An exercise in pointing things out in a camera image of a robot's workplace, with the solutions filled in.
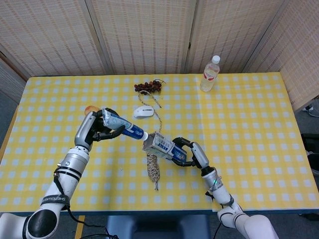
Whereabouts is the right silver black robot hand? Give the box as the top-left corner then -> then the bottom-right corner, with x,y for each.
171,136 -> 211,170

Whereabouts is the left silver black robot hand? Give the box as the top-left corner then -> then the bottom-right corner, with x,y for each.
74,109 -> 126,151

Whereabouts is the blue white toothpaste box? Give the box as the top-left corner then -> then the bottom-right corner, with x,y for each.
142,131 -> 188,164

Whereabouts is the blue white toothpaste tube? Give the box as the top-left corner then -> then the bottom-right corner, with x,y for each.
102,108 -> 149,141

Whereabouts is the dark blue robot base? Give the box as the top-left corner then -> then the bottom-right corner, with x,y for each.
107,214 -> 210,239

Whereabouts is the orange jelly cup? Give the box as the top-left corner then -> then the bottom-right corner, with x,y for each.
84,105 -> 99,116

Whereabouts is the yellow white checkered tablecloth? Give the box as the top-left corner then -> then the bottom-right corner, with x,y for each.
0,72 -> 319,214

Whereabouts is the white computer mouse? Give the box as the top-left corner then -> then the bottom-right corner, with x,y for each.
132,105 -> 156,120

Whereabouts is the dark red grape bunch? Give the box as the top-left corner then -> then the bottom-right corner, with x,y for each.
134,79 -> 166,94

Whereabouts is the clear plastic water bottle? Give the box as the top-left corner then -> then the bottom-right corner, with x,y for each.
199,55 -> 221,93

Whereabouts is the woven folding screen panel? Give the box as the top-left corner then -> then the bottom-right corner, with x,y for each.
242,0 -> 319,112
185,0 -> 291,74
0,0 -> 112,78
0,50 -> 27,97
85,0 -> 198,76

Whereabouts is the black bag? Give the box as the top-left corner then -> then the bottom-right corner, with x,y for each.
300,132 -> 319,175

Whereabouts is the grey white shoe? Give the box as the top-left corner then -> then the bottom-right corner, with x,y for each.
302,104 -> 319,118

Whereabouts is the beige speckled rope bundle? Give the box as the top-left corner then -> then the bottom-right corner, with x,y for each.
137,90 -> 163,192

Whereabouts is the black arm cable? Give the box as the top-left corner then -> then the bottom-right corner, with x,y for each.
65,205 -> 118,239

